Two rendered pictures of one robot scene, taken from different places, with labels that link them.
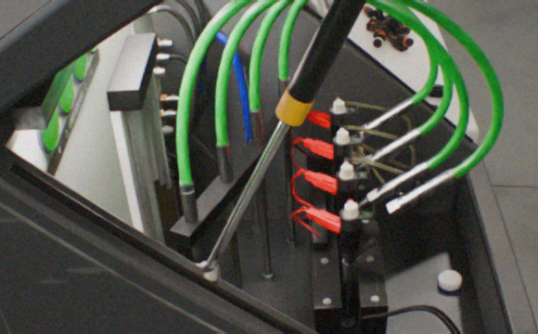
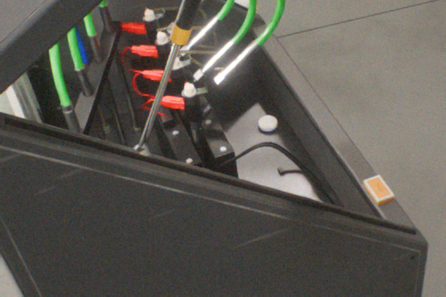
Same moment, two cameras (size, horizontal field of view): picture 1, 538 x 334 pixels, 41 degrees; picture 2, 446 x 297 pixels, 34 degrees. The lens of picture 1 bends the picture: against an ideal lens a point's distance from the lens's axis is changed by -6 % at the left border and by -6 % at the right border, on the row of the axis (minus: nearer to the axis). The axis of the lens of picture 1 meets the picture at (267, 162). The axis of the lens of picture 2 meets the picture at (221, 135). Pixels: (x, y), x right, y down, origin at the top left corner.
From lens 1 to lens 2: 0.31 m
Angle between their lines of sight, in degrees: 15
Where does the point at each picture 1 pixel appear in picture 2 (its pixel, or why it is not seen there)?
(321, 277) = (178, 146)
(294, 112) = (183, 37)
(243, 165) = (95, 80)
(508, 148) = (271, 4)
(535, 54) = not seen: outside the picture
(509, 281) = (317, 110)
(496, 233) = (295, 77)
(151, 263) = (111, 155)
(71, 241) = (58, 157)
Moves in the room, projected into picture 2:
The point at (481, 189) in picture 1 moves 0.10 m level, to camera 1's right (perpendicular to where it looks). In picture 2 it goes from (272, 48) to (315, 33)
